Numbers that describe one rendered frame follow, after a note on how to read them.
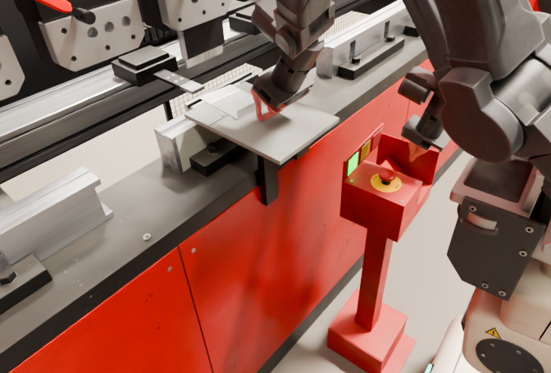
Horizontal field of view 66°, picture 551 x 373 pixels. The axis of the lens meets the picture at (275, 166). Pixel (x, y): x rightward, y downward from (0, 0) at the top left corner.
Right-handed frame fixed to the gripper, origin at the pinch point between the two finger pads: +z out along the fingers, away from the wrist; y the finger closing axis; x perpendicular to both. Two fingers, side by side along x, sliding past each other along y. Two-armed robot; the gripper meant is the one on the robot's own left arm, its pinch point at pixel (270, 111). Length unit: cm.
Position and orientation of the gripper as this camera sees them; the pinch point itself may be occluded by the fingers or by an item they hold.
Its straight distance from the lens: 84.4
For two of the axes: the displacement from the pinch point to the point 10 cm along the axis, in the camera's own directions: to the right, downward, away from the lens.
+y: -6.6, 4.9, -5.7
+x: 6.8, 7.2, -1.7
